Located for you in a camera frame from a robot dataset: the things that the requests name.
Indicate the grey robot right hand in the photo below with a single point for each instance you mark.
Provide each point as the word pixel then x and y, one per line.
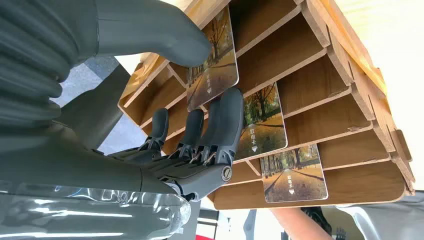
pixel 66 172

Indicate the wooden slotted card holder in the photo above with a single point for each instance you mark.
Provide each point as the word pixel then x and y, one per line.
pixel 298 49

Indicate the person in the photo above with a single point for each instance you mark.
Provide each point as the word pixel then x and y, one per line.
pixel 381 218

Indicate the black equipment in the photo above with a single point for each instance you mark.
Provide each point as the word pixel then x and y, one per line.
pixel 318 217

